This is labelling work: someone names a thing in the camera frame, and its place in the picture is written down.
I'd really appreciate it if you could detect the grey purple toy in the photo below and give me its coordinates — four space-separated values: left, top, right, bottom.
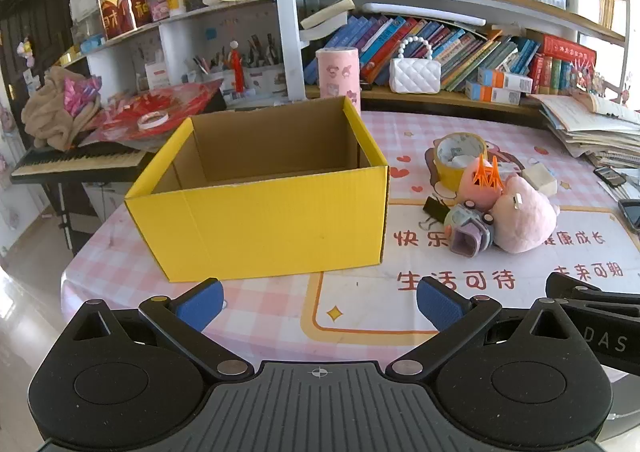
442 199 498 257

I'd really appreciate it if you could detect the row of colourful books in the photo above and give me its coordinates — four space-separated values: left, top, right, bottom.
305 14 541 92

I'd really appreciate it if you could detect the white quilted handbag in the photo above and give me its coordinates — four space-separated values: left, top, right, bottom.
389 36 442 94

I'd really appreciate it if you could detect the black piano keyboard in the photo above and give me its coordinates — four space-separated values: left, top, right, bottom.
10 142 156 185

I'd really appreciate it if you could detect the pink wall ornament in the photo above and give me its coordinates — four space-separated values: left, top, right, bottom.
15 36 36 67

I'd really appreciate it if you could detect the red gold paper decoration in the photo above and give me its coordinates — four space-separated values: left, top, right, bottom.
92 0 153 40

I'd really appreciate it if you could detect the orange hair claw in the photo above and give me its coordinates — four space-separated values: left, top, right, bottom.
470 154 503 195

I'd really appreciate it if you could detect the orange white small box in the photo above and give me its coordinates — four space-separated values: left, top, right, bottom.
465 82 521 105
477 66 533 92

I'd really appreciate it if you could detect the beige book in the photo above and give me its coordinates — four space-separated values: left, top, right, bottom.
299 0 356 50

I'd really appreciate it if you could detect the black binder clip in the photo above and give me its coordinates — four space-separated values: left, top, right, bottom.
422 196 453 223

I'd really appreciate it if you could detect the brush holder with brushes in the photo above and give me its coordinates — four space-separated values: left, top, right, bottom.
240 34 281 82

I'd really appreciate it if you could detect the white lamp bar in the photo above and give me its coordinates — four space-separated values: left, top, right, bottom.
361 2 487 27

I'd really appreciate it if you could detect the pink plush toy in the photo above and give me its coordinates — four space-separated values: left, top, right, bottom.
459 162 561 253

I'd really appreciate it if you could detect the white red small box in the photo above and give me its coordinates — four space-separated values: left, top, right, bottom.
145 62 171 90

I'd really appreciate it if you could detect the brown packing tape roll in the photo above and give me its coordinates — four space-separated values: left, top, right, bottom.
432 132 488 185

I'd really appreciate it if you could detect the beige cloth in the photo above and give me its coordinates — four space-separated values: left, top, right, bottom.
21 66 96 151

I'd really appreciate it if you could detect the black keyboard stand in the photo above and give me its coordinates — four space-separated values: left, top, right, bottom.
42 182 86 253

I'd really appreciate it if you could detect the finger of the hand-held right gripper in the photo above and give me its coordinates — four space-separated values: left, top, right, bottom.
545 272 640 305

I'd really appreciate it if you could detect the small black device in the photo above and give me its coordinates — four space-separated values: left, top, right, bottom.
594 164 628 187

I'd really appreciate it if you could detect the white foam block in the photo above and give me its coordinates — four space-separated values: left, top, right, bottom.
522 164 558 197

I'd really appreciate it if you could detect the pink shiny ribbon bunch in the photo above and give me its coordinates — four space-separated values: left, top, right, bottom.
62 74 103 117

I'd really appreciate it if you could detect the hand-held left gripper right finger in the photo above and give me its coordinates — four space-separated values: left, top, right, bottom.
385 276 586 380

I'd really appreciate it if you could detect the stack of open books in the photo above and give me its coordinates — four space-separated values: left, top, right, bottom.
530 92 640 167

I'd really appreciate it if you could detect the yellow cardboard box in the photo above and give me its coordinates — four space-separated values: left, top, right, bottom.
124 96 391 283

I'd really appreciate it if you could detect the pink printed tube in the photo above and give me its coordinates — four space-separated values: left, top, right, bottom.
315 46 362 115

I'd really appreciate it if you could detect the row of red books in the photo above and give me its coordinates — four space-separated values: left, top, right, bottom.
530 34 598 95

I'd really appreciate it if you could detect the red round plate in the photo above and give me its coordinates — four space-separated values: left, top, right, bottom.
87 79 226 143

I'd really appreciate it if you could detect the black smartphone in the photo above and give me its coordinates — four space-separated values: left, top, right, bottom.
617 199 640 230

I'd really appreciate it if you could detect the white tape roll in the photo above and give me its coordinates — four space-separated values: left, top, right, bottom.
137 110 169 131

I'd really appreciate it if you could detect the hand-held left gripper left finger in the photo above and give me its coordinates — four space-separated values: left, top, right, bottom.
55 277 253 381

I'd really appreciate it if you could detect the white shelf post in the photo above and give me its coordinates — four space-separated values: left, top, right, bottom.
272 0 307 100

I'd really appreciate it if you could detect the red bottle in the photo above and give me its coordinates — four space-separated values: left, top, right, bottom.
226 40 247 95

